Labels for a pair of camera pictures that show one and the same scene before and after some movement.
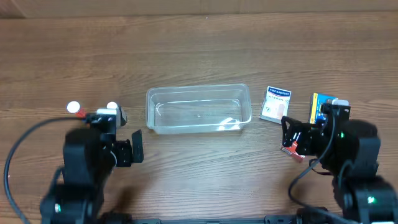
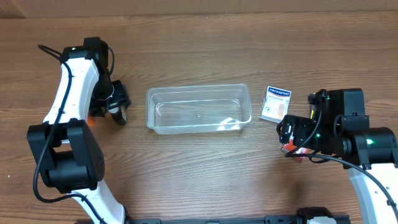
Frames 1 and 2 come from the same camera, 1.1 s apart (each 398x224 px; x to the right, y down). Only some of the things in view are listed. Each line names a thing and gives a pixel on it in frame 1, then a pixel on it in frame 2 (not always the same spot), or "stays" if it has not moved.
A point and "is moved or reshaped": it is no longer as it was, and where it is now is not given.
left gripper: x=123 y=152 → x=119 y=98
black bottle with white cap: x=111 y=105 is moved or reshaped
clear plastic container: x=196 y=109 stays
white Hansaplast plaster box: x=275 y=104 stays
